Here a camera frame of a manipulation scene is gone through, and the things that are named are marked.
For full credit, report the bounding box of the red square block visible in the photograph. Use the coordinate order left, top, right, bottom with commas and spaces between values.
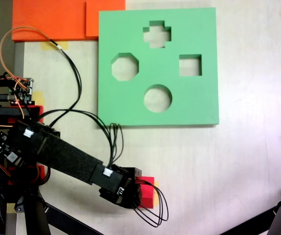
140, 176, 155, 210

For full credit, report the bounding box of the large orange foam block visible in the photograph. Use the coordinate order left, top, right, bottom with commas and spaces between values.
11, 0, 87, 42

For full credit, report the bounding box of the green shape sorting board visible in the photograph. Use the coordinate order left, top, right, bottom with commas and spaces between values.
97, 7, 220, 128

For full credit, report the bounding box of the black table clamp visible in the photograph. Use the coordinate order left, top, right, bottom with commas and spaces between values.
0, 104, 32, 123
0, 167, 32, 188

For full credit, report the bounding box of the circuit board with green terminal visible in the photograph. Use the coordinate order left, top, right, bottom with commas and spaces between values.
9, 77, 35, 106

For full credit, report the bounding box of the black gripper servo cable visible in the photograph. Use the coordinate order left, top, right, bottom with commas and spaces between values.
130, 180, 169, 228

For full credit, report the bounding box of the black forearm servo cable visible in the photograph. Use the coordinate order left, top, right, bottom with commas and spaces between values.
35, 109, 125, 172

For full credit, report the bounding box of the red printed base bracket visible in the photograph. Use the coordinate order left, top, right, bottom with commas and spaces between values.
6, 104, 45, 123
6, 164, 45, 185

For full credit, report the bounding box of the long black servo cable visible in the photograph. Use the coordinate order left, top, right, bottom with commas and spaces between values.
49, 38, 82, 128

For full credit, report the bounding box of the thin orange wire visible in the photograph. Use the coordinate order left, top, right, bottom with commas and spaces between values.
0, 26, 52, 123

